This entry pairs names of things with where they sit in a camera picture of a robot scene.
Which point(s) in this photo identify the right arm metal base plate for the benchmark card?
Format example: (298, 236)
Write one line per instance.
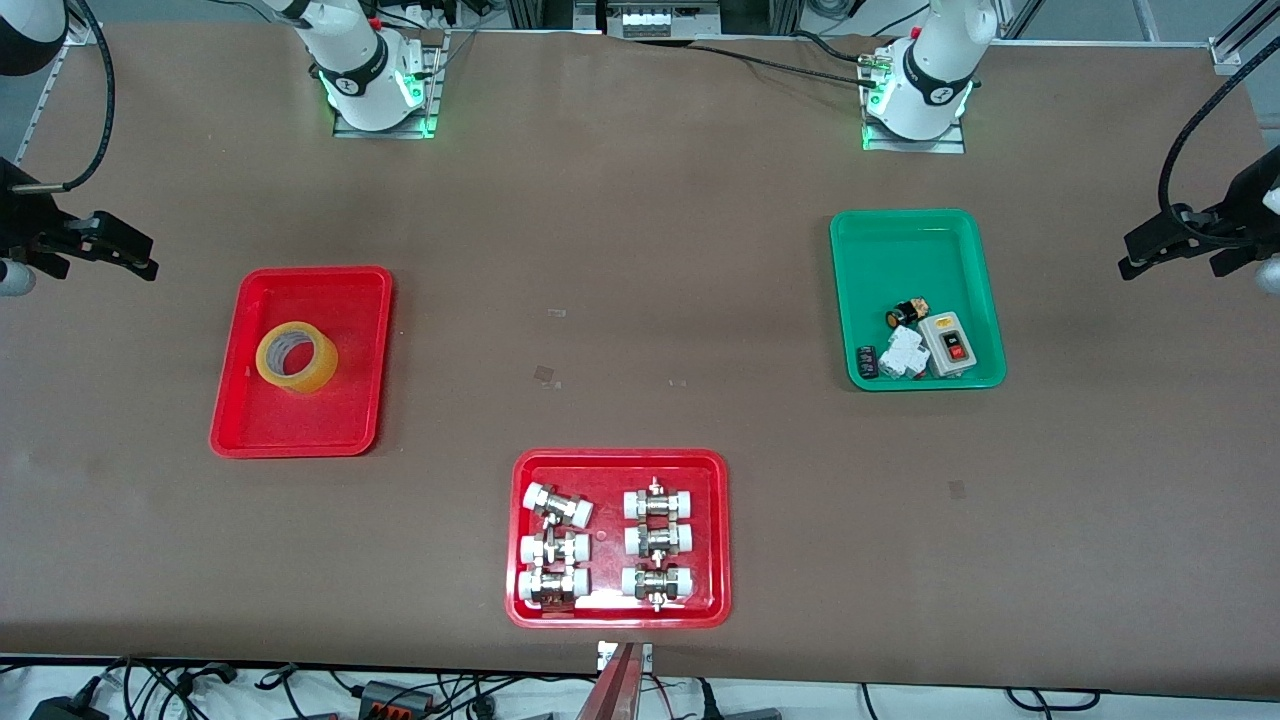
(432, 80)

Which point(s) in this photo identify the grey switch box red button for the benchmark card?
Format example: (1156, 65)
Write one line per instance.
(950, 345)

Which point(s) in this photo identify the white terminal block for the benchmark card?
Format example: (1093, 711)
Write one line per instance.
(657, 22)

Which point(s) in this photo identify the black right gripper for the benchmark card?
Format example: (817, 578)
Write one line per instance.
(22, 222)

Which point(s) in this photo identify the white circuit breaker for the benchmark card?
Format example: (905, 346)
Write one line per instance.
(903, 352)

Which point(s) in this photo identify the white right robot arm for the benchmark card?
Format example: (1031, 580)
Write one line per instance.
(350, 50)

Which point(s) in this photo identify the red tray with fittings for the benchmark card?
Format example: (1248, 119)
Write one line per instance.
(608, 500)

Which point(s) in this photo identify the empty red plastic tray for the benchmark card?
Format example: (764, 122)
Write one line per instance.
(300, 420)

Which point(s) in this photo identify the green plastic tray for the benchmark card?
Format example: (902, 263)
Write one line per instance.
(960, 280)

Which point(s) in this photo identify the yellow packing tape roll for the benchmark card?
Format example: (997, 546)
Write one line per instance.
(312, 372)

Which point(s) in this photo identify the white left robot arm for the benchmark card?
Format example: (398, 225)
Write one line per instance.
(930, 70)

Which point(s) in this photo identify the red camera stand pole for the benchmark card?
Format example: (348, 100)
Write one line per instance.
(612, 690)

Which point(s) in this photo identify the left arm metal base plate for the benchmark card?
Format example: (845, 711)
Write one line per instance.
(955, 143)

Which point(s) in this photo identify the white-capped metal pipe fitting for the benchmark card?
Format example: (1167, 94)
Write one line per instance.
(658, 501)
(554, 549)
(658, 540)
(556, 505)
(552, 584)
(657, 583)

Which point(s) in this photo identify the black and yellow buzzer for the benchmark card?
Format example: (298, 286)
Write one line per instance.
(907, 313)

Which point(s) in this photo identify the metal stand clamp bracket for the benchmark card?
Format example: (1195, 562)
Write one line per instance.
(604, 655)

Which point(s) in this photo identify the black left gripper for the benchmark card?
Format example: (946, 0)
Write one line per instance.
(1243, 206)

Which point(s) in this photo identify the black power adapter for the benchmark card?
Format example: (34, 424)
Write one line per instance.
(65, 708)

